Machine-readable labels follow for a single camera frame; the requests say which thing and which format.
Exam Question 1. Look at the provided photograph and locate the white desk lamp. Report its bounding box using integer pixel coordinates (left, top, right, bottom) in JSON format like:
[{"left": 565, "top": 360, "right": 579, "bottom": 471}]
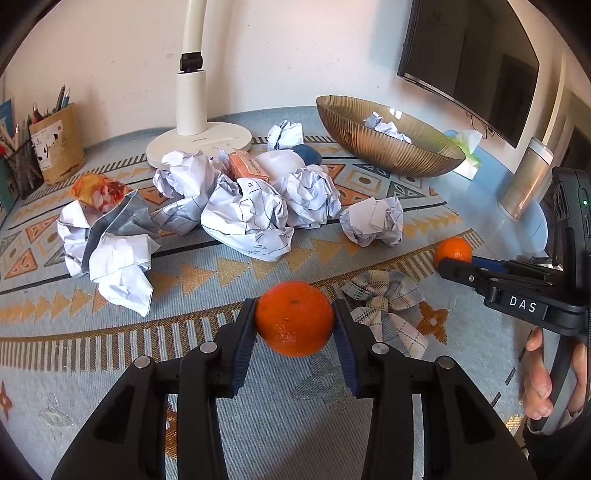
[{"left": 146, "top": 0, "right": 253, "bottom": 171}]

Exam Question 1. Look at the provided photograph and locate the thin black cable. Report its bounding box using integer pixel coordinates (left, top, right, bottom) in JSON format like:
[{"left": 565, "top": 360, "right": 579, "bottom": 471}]
[{"left": 468, "top": 114, "right": 498, "bottom": 138}]

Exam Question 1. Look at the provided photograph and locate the black flat screen monitor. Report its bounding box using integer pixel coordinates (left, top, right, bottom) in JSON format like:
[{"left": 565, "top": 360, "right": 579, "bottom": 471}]
[{"left": 397, "top": 0, "right": 541, "bottom": 149}]

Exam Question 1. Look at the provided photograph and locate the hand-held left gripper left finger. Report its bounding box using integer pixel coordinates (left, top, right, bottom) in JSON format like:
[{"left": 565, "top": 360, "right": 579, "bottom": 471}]
[{"left": 51, "top": 298, "right": 259, "bottom": 480}]

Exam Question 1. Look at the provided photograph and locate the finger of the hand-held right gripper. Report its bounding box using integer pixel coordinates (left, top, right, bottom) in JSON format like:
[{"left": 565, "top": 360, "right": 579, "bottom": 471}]
[
  {"left": 438, "top": 257, "right": 513, "bottom": 296},
  {"left": 471, "top": 255, "right": 552, "bottom": 278}
]

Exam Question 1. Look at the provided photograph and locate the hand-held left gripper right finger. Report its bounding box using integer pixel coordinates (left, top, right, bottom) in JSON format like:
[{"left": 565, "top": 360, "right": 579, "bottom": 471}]
[{"left": 331, "top": 299, "right": 541, "bottom": 480}]

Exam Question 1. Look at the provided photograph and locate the person's right forearm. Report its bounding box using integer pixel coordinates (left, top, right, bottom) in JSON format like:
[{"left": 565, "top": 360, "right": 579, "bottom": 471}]
[{"left": 524, "top": 413, "right": 591, "bottom": 480}]

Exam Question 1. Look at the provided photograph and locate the ribbed amber glass bowl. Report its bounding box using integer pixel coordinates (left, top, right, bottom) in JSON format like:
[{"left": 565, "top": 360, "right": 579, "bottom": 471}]
[{"left": 316, "top": 95, "right": 466, "bottom": 178}]

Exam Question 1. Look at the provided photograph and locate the pile of papers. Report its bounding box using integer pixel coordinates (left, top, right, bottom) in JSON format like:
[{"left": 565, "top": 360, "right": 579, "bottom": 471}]
[{"left": 57, "top": 150, "right": 405, "bottom": 319}]

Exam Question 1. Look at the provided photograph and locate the white and blue plush toy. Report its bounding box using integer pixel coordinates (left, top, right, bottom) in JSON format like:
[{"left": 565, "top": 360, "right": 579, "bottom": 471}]
[{"left": 254, "top": 144, "right": 331, "bottom": 185}]

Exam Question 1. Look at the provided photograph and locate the kraft paper pencil holder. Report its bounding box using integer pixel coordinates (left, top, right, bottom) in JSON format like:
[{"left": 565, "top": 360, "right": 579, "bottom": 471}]
[{"left": 29, "top": 102, "right": 87, "bottom": 186}]

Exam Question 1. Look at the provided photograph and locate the bundle of pencils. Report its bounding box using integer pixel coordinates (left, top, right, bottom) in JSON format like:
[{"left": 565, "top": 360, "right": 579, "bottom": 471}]
[{"left": 31, "top": 84, "right": 73, "bottom": 124}]

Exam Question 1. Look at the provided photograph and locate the orange floral packet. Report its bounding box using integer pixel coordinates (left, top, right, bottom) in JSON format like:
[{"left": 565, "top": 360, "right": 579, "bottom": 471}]
[{"left": 70, "top": 174, "right": 134, "bottom": 213}]

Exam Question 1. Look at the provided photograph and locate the small orange box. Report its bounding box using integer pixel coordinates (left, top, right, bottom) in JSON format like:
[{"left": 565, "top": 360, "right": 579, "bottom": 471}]
[{"left": 228, "top": 148, "right": 270, "bottom": 182}]

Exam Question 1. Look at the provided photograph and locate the black mesh pen holder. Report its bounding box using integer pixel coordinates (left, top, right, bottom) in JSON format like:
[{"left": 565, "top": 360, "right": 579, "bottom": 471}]
[{"left": 0, "top": 138, "right": 45, "bottom": 200}]

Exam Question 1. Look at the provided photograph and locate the plaid fabric bow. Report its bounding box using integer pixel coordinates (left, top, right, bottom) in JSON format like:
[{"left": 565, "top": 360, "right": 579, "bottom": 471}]
[{"left": 340, "top": 270, "right": 430, "bottom": 360}]

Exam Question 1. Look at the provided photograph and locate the orange mandarin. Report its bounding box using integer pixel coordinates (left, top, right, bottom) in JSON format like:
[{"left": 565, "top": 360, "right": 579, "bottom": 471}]
[
  {"left": 434, "top": 236, "right": 473, "bottom": 269},
  {"left": 255, "top": 281, "right": 334, "bottom": 357}
]

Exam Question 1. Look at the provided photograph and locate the green tissue pack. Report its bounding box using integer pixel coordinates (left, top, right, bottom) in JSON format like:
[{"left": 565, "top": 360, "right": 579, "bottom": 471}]
[{"left": 444, "top": 129, "right": 484, "bottom": 181}]

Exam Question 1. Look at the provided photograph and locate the silver cylindrical container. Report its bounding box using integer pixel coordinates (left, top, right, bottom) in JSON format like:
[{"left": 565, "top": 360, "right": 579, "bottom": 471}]
[{"left": 496, "top": 137, "right": 553, "bottom": 223}]

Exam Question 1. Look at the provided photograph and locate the paper ball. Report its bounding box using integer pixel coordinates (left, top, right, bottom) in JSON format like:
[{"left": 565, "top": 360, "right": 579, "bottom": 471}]
[
  {"left": 267, "top": 120, "right": 305, "bottom": 151},
  {"left": 362, "top": 111, "right": 413, "bottom": 144}
]

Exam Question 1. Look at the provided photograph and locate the patterned woven tablecloth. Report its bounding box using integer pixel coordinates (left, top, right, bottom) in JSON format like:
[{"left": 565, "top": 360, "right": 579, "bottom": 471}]
[{"left": 0, "top": 106, "right": 555, "bottom": 480}]

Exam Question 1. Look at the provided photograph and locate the person's right hand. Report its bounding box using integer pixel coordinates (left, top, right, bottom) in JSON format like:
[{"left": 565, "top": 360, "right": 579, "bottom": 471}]
[{"left": 523, "top": 327, "right": 588, "bottom": 422}]

